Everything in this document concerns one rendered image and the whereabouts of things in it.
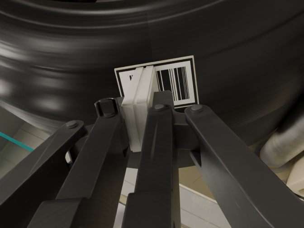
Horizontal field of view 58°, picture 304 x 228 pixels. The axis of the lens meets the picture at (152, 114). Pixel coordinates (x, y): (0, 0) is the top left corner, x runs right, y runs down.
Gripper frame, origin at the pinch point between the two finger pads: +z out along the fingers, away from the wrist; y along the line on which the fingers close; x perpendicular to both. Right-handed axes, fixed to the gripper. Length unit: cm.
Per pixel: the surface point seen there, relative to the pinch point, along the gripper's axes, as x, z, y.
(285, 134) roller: -13.2, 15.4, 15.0
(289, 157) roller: -19.4, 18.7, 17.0
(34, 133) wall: -148, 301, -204
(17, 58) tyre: 3.1, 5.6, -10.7
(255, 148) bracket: -23.4, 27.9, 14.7
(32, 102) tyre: -0.8, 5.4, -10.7
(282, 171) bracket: -26.5, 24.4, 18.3
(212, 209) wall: -227, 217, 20
